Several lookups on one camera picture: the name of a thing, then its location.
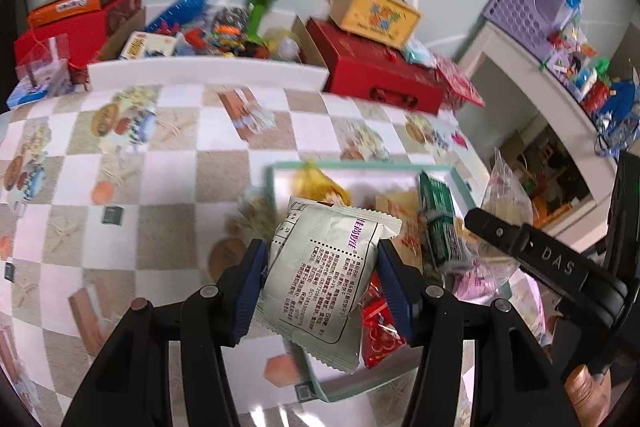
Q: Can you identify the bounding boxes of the teal rimmed white tray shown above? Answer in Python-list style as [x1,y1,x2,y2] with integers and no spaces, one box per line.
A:
[264,160,506,403]

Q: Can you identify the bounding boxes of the white shelf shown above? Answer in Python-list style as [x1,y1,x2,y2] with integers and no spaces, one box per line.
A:
[452,21,621,253]

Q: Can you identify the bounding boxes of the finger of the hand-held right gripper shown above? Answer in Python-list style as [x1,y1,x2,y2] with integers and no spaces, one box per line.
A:
[464,208,529,253]

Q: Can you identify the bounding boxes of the light green snack packet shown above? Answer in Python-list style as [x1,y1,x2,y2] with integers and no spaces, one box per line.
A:
[426,214,471,266]

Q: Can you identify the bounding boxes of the pile of colourful shelf toys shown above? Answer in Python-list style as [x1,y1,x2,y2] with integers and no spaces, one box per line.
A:
[544,26,640,158]

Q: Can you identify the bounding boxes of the cream snack packet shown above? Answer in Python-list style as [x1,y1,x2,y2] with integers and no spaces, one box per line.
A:
[374,191,426,258]

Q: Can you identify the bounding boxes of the white green snack packet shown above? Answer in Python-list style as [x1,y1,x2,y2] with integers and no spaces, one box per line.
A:
[254,195,404,376]

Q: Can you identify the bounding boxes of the black patterned toy bag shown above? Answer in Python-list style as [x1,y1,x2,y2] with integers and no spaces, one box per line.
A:
[209,4,251,53]

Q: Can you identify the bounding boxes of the red orange snack packet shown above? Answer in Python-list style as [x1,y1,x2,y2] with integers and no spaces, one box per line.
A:
[359,274,409,371]

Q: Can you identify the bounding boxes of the dark green snack packet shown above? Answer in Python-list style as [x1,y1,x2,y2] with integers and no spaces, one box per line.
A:
[418,171,456,221]

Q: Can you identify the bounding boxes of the yellow gift box with handle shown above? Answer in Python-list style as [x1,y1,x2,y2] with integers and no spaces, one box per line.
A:
[327,0,421,50]

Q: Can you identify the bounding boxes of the orange box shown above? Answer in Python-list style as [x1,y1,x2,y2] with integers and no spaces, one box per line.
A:
[27,0,104,28]

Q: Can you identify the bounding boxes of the blue wet wipes pack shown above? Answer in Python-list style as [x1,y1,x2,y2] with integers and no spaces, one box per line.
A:
[402,39,436,68]

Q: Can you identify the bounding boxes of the pink snack packet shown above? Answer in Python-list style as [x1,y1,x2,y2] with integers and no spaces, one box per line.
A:
[444,256,516,308]

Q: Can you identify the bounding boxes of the clear bag of bread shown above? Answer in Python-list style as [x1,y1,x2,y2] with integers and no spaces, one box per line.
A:
[465,146,534,293]

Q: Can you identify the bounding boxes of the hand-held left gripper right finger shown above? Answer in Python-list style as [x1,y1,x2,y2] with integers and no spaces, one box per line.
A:
[378,239,576,427]

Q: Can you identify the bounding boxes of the colourful small toys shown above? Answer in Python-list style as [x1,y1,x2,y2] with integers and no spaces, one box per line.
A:
[174,21,271,58]

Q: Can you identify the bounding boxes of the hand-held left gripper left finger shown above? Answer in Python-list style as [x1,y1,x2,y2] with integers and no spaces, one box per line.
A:
[60,239,269,427]

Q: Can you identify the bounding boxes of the brown storage cartons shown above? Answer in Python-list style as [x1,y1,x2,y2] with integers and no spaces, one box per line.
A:
[499,131,576,228]

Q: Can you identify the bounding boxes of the purple basket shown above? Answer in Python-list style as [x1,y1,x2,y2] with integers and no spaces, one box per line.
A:
[482,0,584,60]

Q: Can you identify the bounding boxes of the brown heart print box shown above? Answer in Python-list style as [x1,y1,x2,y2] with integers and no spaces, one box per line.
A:
[94,6,146,60]

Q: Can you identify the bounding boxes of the green dumbbell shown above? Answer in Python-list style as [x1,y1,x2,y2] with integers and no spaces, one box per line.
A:
[244,0,281,40]

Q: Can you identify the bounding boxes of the person's right hand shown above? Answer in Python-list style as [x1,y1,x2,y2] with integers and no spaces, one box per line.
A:
[563,365,612,427]

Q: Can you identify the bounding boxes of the red gift box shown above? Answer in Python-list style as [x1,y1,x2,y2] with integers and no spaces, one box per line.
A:
[305,17,446,116]

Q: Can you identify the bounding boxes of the yellow snack packet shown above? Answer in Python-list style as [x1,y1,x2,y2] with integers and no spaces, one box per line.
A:
[292,161,351,208]

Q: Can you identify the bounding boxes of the blue bottle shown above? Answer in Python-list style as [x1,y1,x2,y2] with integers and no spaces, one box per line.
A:
[149,0,221,33]

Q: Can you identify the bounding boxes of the small blue packet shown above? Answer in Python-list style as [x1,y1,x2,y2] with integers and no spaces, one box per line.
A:
[7,81,51,108]

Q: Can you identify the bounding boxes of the clear plastic box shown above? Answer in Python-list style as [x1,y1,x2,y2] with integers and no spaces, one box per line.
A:
[14,34,74,98]

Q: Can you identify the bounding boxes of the clear jar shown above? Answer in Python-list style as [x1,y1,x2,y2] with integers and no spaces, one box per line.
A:
[272,31,301,60]

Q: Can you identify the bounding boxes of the red patterned tin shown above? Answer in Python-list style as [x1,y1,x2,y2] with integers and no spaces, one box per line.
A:
[434,54,486,110]

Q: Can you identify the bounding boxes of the yellow white card box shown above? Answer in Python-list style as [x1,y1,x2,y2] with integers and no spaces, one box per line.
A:
[118,30,179,60]

